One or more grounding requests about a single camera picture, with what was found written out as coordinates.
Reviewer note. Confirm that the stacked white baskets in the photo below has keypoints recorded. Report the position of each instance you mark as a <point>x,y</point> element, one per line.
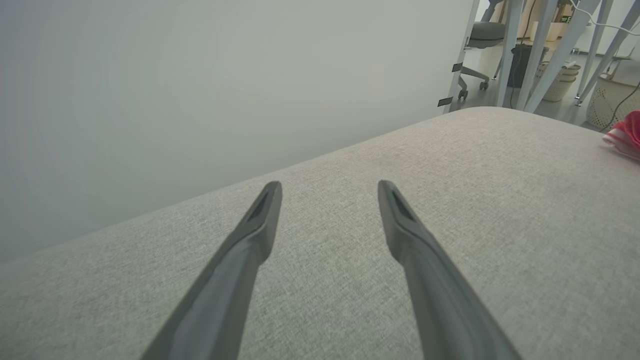
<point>562,87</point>

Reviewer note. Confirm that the frame leg with black tabs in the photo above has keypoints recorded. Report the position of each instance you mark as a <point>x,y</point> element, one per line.
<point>464,50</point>

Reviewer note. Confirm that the white perforated laundry basket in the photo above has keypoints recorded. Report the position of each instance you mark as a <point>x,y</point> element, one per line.
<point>607,102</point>

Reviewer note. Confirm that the grey office chair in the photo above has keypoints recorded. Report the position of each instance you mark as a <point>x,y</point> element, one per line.
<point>487,32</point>

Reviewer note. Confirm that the red and white garment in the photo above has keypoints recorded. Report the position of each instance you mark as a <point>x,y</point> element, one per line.
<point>630,132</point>

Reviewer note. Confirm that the grey fabric sofa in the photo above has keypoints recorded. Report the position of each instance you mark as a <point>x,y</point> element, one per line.
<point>500,200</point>

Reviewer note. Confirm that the black waste bin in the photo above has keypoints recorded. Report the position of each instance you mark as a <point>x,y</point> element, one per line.
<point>520,65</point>

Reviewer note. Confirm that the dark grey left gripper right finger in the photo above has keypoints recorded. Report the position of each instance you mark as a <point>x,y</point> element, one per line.
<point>440,300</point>

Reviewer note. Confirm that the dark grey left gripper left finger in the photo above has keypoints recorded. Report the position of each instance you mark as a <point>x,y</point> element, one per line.
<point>220,300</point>

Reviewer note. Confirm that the white metal frame leg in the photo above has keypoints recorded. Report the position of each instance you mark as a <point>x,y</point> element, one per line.
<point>612,47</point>
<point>560,55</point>
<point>595,45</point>
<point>537,50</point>
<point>510,50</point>

